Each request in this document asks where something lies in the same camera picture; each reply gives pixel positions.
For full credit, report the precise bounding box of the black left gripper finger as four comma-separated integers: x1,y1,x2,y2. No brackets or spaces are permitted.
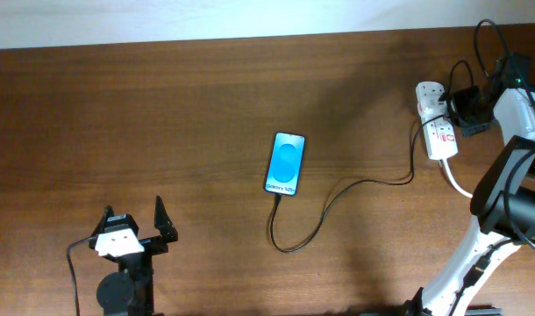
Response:
154,196,178,243
90,205,114,237

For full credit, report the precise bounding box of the black USB charging cable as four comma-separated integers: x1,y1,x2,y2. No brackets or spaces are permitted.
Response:
269,59,476,255

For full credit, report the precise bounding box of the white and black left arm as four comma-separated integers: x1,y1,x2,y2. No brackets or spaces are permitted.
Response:
89,197,178,316

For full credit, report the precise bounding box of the white charger plug adapter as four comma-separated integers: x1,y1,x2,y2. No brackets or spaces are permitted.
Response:
417,95,447,119

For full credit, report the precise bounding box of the white power strip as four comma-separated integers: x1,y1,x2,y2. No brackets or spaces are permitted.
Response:
416,82,458,161

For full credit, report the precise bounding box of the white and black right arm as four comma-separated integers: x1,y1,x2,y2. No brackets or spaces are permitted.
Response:
399,53,535,316

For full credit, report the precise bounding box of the blue Galaxy smartphone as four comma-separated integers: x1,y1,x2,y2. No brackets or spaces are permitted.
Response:
264,132,306,196

